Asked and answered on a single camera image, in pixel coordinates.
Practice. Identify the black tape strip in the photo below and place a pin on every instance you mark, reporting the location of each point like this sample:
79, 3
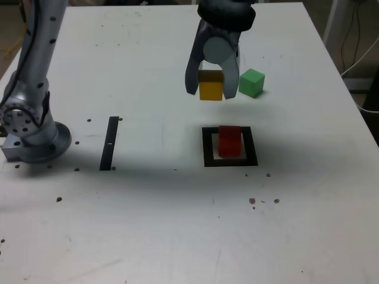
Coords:
109, 142

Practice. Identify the red cube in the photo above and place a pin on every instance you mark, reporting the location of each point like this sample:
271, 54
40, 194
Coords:
229, 142

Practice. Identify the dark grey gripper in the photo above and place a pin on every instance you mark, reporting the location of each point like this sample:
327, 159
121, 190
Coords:
228, 34

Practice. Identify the black tape square outline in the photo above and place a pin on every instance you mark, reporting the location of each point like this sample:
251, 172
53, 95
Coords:
207, 148

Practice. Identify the yellow cube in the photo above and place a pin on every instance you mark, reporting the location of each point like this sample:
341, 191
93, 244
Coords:
210, 90

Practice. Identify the white metal post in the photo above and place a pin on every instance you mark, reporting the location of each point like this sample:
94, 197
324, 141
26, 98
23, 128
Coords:
331, 20

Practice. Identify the green cube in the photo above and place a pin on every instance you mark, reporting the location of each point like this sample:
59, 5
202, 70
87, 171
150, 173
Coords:
251, 84

